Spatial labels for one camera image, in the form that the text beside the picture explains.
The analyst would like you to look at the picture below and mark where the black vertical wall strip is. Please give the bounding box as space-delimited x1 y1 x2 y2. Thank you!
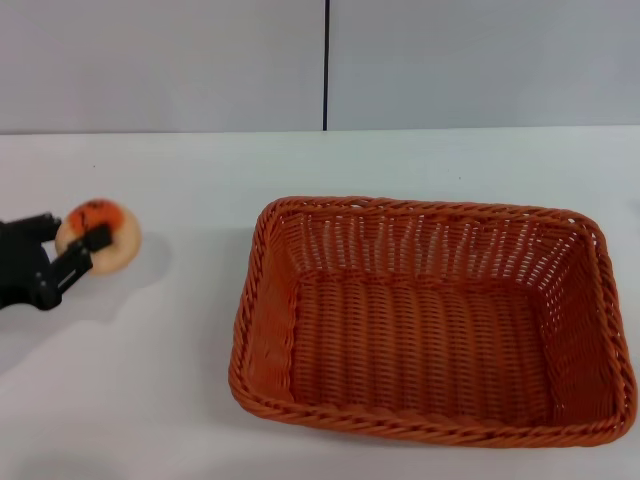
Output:
322 0 333 133

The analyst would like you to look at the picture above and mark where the orange woven rectangular basket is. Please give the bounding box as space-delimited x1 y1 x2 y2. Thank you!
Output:
228 195 639 450

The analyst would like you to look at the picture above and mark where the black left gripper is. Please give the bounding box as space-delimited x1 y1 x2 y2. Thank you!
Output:
0 211 115 312

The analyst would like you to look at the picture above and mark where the round bread with orange topping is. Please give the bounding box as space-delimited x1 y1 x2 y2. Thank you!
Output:
54 198 144 275

